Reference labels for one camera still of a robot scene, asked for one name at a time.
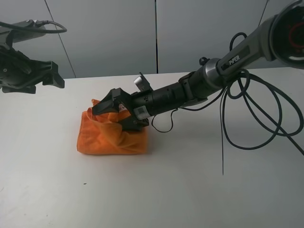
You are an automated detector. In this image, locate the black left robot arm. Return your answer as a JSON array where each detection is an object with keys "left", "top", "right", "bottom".
[{"left": 0, "top": 29, "right": 65, "bottom": 94}]

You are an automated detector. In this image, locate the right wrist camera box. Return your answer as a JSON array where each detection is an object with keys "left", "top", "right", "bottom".
[{"left": 134, "top": 72, "right": 153, "bottom": 93}]

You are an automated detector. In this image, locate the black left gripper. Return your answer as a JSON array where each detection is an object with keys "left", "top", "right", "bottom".
[{"left": 0, "top": 49, "right": 65, "bottom": 94}]

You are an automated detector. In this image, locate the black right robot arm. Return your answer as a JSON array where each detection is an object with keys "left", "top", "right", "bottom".
[{"left": 92, "top": 0, "right": 304, "bottom": 130}]

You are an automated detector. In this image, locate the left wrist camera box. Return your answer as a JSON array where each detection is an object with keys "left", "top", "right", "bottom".
[{"left": 0, "top": 19, "right": 46, "bottom": 43}]

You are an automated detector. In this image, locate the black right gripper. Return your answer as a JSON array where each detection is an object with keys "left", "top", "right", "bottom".
[{"left": 92, "top": 88, "right": 154, "bottom": 131}]

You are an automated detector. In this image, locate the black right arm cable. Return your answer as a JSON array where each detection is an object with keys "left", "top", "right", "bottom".
[{"left": 151, "top": 32, "right": 304, "bottom": 176}]

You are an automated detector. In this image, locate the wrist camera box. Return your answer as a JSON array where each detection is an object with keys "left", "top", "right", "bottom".
[
  {"left": 0, "top": 19, "right": 46, "bottom": 43},
  {"left": 134, "top": 72, "right": 153, "bottom": 93}
]

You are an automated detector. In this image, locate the orange microfiber towel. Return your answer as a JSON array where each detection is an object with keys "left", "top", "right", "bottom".
[{"left": 76, "top": 107, "right": 148, "bottom": 155}]

